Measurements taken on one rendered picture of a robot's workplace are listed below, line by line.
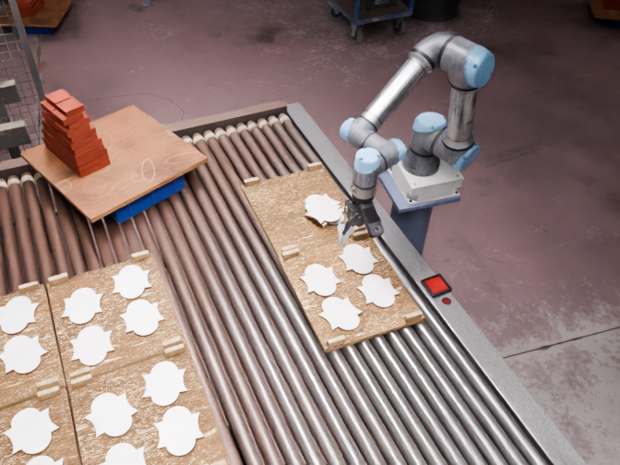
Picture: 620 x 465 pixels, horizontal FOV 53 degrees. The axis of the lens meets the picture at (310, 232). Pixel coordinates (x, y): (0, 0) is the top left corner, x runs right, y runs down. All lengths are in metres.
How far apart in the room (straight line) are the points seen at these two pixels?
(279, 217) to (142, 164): 0.55
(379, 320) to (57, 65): 3.91
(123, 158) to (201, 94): 2.35
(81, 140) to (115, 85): 2.65
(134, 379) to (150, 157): 0.91
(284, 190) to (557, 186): 2.28
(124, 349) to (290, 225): 0.73
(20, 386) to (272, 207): 1.03
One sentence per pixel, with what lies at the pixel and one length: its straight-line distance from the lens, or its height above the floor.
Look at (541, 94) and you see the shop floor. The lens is 5.15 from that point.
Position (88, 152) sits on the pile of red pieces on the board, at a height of 1.13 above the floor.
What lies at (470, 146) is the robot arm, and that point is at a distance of 2.31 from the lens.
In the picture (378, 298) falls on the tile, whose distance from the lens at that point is 2.04.
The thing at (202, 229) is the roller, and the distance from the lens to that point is 2.29.
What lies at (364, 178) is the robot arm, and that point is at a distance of 1.88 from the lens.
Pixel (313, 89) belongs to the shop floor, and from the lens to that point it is 4.80.
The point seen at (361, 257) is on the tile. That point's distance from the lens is 2.15.
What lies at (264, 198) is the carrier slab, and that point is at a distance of 2.37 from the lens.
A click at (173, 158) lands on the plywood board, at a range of 2.42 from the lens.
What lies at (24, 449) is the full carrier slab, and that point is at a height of 0.95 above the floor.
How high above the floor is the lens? 2.50
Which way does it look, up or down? 44 degrees down
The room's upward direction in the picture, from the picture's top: 3 degrees clockwise
